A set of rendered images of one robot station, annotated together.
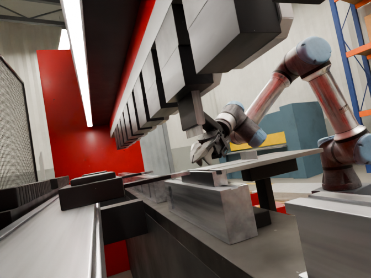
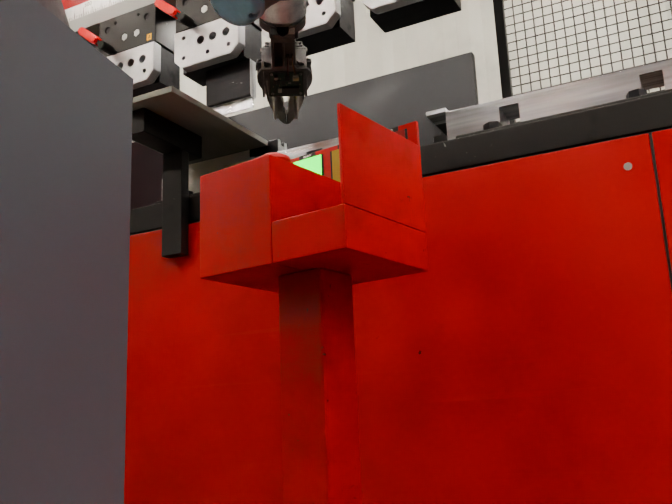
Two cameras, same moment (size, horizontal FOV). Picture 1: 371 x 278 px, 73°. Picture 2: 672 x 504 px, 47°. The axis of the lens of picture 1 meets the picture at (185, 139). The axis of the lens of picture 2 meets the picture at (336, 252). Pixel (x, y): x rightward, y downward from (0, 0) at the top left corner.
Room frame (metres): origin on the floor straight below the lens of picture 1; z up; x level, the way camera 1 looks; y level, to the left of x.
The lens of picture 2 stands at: (1.69, -0.79, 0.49)
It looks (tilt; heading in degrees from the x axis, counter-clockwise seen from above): 13 degrees up; 137
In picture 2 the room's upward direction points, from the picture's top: 2 degrees counter-clockwise
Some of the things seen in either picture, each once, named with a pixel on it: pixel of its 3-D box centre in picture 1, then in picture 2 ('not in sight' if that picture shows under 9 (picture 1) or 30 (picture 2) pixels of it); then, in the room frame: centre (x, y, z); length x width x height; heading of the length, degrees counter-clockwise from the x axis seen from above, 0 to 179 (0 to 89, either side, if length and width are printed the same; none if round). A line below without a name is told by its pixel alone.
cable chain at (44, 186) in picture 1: (25, 192); not in sight; (0.64, 0.42, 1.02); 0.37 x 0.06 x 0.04; 20
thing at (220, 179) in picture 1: (200, 176); (236, 160); (0.60, -0.02, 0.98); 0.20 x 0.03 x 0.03; 20
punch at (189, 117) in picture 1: (191, 116); (230, 90); (0.59, -0.02, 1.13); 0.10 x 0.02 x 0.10; 20
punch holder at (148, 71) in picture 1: (163, 85); (308, 1); (0.75, 0.04, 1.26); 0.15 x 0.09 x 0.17; 20
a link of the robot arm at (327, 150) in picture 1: (334, 150); not in sight; (1.13, -0.65, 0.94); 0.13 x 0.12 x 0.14; 8
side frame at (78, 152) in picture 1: (100, 158); not in sight; (2.66, 0.93, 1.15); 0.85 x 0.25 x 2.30; 110
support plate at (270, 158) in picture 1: (254, 160); (180, 130); (0.64, -0.16, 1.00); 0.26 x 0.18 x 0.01; 110
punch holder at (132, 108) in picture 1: (141, 113); not in sight; (1.13, 0.17, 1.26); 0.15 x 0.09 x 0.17; 20
